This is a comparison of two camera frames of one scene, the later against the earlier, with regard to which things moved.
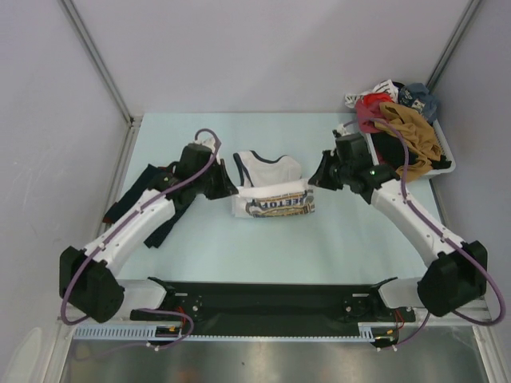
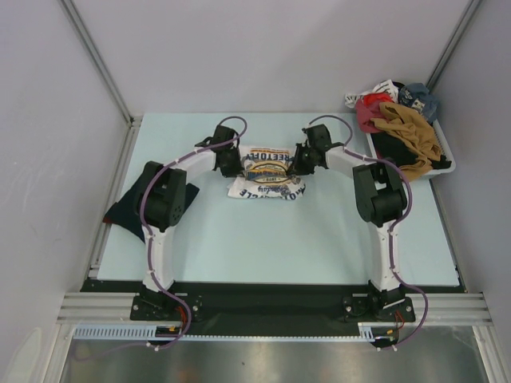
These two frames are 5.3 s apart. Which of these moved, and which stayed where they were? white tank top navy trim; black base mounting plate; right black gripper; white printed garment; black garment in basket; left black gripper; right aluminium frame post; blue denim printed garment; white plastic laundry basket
Moved: white tank top navy trim; right black gripper; left black gripper
Stayed: blue denim printed garment; white printed garment; right aluminium frame post; white plastic laundry basket; black base mounting plate; black garment in basket
